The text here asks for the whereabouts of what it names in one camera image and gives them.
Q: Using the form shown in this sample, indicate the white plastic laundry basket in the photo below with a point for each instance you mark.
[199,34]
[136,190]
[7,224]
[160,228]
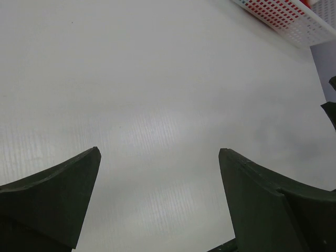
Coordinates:
[302,23]

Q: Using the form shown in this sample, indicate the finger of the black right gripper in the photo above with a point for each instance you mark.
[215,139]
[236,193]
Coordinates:
[330,110]
[332,82]

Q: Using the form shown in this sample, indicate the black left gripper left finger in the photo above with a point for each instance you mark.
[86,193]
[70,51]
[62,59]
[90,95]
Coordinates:
[45,211]

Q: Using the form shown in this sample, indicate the red t shirt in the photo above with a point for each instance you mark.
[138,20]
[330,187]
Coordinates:
[278,14]

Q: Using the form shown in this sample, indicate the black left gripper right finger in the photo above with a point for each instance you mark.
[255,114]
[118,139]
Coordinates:
[271,212]

